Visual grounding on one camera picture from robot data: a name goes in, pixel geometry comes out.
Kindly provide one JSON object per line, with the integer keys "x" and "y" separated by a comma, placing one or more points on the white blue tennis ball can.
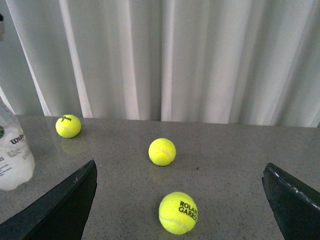
{"x": 17, "y": 162}

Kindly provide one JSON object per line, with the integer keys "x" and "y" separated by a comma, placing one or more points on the white pleated curtain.
{"x": 252, "y": 62}

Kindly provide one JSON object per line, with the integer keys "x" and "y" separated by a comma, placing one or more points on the far yellow Wilson tennis ball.
{"x": 178, "y": 213}

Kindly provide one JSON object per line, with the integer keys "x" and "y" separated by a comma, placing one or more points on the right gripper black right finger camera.
{"x": 295, "y": 205}

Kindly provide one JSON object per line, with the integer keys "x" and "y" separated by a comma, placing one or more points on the near yellow Wilson tennis ball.
{"x": 68, "y": 126}

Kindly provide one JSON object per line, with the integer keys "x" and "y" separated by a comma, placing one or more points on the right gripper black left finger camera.
{"x": 60, "y": 214}

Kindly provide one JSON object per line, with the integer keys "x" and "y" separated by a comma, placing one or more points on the middle yellow tennis ball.
{"x": 162, "y": 152}

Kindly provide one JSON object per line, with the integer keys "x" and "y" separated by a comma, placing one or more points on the yellow wilson tennis ball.
{"x": 178, "y": 213}
{"x": 68, "y": 126}

